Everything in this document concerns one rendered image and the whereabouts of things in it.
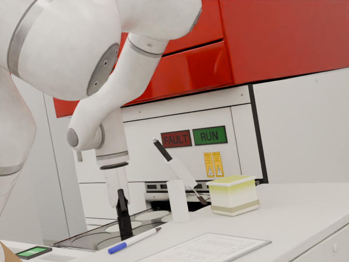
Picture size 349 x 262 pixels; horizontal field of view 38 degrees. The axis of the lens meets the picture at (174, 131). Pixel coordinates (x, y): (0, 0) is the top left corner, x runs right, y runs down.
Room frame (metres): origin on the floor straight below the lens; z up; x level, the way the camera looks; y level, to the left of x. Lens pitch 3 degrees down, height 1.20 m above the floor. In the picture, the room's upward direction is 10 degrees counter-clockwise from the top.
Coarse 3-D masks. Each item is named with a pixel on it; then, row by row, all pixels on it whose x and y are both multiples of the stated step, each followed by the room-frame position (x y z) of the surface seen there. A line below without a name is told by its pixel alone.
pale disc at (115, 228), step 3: (132, 222) 1.38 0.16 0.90; (135, 222) 1.38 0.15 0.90; (138, 222) 1.37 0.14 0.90; (141, 222) 1.36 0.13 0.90; (114, 225) 1.39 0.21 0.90; (117, 225) 1.38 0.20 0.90; (132, 225) 1.35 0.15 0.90; (135, 225) 1.34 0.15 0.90; (138, 225) 1.34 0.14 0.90; (108, 228) 1.36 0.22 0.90; (111, 228) 1.36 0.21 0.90; (114, 228) 1.35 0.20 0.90; (117, 228) 1.34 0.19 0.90; (108, 231) 1.32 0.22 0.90; (111, 231) 1.32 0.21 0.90; (114, 231) 1.31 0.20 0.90
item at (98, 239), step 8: (136, 216) 1.46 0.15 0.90; (112, 224) 1.41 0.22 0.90; (144, 224) 1.34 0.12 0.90; (152, 224) 1.33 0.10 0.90; (160, 224) 1.31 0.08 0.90; (96, 232) 1.34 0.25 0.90; (104, 232) 1.33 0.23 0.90; (112, 232) 1.31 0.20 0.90; (120, 232) 1.29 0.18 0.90; (128, 232) 1.28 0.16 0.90; (136, 232) 1.27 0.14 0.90; (72, 240) 1.30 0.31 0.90; (80, 240) 1.29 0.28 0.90; (88, 240) 1.27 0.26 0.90; (96, 240) 1.26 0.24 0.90; (104, 240) 1.24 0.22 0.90; (112, 240) 1.23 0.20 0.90; (120, 240) 1.22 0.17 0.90; (88, 248) 1.19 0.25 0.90; (96, 248) 1.17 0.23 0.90
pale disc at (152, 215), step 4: (152, 212) 1.48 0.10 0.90; (156, 212) 1.47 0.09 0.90; (160, 212) 1.46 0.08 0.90; (164, 212) 1.45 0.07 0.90; (168, 212) 1.44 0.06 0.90; (140, 216) 1.45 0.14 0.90; (144, 216) 1.44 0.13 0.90; (148, 216) 1.43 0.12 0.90; (152, 216) 1.42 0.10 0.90; (156, 216) 1.41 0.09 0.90; (160, 216) 1.40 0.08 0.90
